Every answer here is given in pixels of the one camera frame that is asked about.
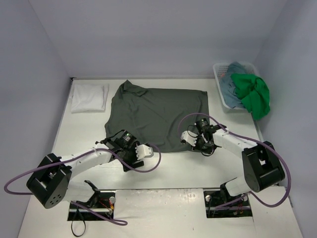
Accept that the grey t-shirt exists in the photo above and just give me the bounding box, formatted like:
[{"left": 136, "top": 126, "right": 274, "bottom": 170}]
[{"left": 105, "top": 81, "right": 209, "bottom": 153}]

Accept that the white t-shirt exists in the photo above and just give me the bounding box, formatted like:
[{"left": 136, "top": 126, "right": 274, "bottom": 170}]
[{"left": 70, "top": 84, "right": 109, "bottom": 114}]

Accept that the green t-shirt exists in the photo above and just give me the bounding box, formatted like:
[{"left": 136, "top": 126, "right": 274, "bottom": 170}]
[{"left": 231, "top": 73, "right": 270, "bottom": 120}]

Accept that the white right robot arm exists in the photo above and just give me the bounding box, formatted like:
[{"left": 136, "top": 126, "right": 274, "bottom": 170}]
[{"left": 188, "top": 118, "right": 285, "bottom": 204}]

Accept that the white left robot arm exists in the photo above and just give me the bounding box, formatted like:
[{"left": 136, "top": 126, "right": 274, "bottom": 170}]
[{"left": 26, "top": 130, "right": 153, "bottom": 209}]

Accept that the light blue t-shirt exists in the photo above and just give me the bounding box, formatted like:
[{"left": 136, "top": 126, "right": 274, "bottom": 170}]
[{"left": 219, "top": 61, "right": 247, "bottom": 109}]

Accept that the white plastic laundry basket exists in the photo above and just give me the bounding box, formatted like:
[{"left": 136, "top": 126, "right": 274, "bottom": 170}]
[{"left": 213, "top": 61, "right": 258, "bottom": 113}]

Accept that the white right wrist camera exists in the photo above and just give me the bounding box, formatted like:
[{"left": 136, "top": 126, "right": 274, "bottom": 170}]
[{"left": 180, "top": 130, "right": 198, "bottom": 147}]

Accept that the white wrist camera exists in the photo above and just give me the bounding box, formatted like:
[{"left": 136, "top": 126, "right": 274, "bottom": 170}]
[
  {"left": 135, "top": 144, "right": 154, "bottom": 160},
  {"left": 180, "top": 130, "right": 198, "bottom": 147}
]

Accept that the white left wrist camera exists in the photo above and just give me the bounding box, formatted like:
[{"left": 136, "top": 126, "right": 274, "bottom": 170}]
[{"left": 135, "top": 144, "right": 154, "bottom": 160}]

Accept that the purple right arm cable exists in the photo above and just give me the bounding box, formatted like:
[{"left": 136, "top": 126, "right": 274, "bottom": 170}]
[{"left": 178, "top": 113, "right": 292, "bottom": 209}]

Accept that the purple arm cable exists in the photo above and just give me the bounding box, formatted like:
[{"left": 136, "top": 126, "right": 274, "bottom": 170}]
[
  {"left": 178, "top": 113, "right": 292, "bottom": 209},
  {"left": 4, "top": 143, "right": 162, "bottom": 226}
]

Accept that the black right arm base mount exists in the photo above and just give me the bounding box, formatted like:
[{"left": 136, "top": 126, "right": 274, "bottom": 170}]
[{"left": 203, "top": 188, "right": 253, "bottom": 219}]

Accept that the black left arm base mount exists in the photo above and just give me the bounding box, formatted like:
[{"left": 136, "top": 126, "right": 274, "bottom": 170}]
[{"left": 67, "top": 190, "right": 115, "bottom": 221}]

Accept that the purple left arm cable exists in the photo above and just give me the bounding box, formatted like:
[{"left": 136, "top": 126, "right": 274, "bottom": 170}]
[{"left": 4, "top": 143, "right": 162, "bottom": 226}]

